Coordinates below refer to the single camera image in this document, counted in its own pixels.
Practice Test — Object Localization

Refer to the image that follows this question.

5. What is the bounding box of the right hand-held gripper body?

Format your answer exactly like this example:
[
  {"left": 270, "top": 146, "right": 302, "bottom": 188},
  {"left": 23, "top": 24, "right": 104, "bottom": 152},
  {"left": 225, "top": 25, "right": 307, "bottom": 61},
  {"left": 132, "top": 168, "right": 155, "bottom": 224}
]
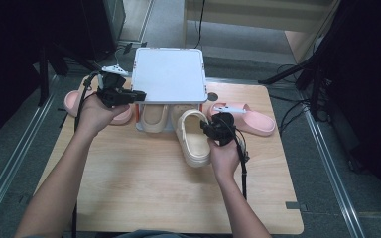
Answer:
[{"left": 207, "top": 103, "right": 248, "bottom": 147}]

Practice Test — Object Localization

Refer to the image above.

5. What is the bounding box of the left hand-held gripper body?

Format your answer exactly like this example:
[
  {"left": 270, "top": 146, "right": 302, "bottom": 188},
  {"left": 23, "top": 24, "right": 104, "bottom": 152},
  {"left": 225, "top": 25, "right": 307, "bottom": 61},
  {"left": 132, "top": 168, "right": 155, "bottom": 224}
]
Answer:
[{"left": 95, "top": 64, "right": 130, "bottom": 109}]

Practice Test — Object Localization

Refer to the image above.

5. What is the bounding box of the cream clog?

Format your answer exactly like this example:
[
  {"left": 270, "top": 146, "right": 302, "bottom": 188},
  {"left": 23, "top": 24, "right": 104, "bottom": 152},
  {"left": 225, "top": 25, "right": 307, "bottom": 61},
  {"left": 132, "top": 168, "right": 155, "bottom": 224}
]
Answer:
[
  {"left": 171, "top": 104, "right": 213, "bottom": 169},
  {"left": 139, "top": 103, "right": 171, "bottom": 134}
]

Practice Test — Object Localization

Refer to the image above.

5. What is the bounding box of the pink slipper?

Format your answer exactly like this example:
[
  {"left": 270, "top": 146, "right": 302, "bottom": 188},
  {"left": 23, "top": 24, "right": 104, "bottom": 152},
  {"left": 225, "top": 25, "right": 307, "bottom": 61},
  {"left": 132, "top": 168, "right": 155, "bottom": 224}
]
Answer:
[
  {"left": 206, "top": 101, "right": 277, "bottom": 138},
  {"left": 63, "top": 90, "right": 134, "bottom": 127}
]

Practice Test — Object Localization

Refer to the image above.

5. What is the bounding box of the white shoe rack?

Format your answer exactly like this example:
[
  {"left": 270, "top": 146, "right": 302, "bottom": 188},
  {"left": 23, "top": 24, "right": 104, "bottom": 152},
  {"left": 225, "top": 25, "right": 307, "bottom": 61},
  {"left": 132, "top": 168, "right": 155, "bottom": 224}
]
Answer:
[{"left": 130, "top": 47, "right": 210, "bottom": 134}]

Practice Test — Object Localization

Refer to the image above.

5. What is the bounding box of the person's left hand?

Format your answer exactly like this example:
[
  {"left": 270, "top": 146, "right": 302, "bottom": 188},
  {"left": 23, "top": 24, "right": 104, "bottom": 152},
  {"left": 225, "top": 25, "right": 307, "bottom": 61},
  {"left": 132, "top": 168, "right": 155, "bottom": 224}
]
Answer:
[{"left": 74, "top": 93, "right": 132, "bottom": 139}]

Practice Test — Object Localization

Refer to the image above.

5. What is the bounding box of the person's right hand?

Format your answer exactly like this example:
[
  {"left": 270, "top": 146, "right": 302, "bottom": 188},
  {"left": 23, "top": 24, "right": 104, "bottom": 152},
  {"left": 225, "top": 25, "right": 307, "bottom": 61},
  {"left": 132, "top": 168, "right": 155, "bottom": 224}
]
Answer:
[{"left": 207, "top": 136, "right": 243, "bottom": 182}]

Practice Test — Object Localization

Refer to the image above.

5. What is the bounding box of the small black plug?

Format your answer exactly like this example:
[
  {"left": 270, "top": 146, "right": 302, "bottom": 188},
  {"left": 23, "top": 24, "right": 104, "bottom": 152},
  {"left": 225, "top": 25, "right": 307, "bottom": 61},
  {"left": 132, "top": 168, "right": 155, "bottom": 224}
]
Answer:
[{"left": 122, "top": 41, "right": 148, "bottom": 56}]

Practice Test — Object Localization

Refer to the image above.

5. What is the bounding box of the dark cabinet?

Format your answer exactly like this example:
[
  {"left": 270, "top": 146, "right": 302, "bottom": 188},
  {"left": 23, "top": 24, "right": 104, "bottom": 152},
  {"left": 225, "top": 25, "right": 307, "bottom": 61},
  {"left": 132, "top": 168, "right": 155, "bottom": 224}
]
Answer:
[{"left": 78, "top": 0, "right": 127, "bottom": 63}]

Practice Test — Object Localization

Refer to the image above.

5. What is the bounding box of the black tripod stand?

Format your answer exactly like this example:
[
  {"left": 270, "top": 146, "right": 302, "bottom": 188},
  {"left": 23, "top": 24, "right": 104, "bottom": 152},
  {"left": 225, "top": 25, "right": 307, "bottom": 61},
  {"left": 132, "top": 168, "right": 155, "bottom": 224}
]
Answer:
[{"left": 36, "top": 39, "right": 112, "bottom": 108}]

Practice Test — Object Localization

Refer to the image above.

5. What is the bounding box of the black metal stand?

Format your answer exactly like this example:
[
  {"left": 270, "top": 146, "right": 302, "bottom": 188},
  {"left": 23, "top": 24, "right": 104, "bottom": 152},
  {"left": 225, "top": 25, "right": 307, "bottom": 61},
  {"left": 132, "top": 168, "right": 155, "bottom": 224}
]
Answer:
[{"left": 257, "top": 31, "right": 336, "bottom": 122}]

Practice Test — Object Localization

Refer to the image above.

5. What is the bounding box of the dark curtain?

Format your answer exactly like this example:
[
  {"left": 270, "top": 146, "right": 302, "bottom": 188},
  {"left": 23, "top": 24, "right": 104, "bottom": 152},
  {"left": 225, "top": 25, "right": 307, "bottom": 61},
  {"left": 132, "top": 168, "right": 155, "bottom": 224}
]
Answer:
[
  {"left": 0, "top": 0, "right": 83, "bottom": 152},
  {"left": 323, "top": 0, "right": 381, "bottom": 212}
]

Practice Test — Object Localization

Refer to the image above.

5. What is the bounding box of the light wooden furniture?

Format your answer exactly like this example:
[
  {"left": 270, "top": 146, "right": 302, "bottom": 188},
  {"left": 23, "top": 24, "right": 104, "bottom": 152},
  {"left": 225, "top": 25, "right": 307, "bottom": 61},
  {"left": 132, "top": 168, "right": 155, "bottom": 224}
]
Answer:
[{"left": 182, "top": 0, "right": 341, "bottom": 63}]

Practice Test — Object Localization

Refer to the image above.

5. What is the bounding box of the person's grey-blue shirt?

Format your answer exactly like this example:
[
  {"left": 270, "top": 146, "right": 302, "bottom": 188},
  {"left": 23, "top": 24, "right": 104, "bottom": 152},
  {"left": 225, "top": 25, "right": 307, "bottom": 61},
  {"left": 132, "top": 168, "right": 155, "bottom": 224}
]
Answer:
[{"left": 113, "top": 229, "right": 196, "bottom": 238}]

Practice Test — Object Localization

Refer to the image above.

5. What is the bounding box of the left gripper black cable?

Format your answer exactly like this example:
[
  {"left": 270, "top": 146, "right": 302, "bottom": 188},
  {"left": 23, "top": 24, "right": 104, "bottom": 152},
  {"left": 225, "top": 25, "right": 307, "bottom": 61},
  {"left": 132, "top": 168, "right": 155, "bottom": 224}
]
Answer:
[{"left": 70, "top": 70, "right": 102, "bottom": 238}]

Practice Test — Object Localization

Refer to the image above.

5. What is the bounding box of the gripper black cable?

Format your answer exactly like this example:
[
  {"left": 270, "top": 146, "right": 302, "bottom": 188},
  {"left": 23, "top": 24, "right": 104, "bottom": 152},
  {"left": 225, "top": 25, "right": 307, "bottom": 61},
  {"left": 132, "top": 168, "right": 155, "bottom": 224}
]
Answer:
[
  {"left": 224, "top": 118, "right": 251, "bottom": 201},
  {"left": 70, "top": 70, "right": 102, "bottom": 238}
]

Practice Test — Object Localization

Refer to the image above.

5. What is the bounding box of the white cable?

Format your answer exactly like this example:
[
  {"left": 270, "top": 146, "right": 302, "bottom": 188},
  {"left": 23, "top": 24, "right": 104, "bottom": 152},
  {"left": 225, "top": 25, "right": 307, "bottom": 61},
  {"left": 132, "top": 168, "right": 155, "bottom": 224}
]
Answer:
[{"left": 113, "top": 49, "right": 124, "bottom": 67}]

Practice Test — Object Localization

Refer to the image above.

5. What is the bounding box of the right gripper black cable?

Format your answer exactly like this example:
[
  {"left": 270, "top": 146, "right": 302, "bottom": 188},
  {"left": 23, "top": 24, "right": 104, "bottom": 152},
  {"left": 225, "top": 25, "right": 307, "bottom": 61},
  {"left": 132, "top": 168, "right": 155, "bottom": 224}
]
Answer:
[{"left": 224, "top": 118, "right": 251, "bottom": 201}]

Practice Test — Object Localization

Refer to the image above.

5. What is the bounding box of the black floor cable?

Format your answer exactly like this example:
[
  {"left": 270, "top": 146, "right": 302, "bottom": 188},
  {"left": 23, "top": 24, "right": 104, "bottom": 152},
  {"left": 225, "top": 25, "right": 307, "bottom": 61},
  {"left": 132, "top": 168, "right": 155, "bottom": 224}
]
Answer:
[{"left": 267, "top": 62, "right": 316, "bottom": 137}]

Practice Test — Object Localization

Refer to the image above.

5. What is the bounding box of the thin black hanging cable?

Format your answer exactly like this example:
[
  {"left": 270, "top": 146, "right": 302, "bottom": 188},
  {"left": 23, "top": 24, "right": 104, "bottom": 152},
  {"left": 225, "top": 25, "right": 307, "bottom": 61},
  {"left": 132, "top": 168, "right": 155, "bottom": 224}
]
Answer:
[{"left": 192, "top": 0, "right": 207, "bottom": 50}]

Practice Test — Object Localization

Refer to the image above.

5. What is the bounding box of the metal floor rail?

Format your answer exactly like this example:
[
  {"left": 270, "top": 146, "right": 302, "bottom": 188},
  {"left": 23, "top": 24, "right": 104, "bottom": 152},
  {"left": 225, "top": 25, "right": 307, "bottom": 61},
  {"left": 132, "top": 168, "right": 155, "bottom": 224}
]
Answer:
[
  {"left": 0, "top": 75, "right": 59, "bottom": 229},
  {"left": 302, "top": 105, "right": 367, "bottom": 238}
]

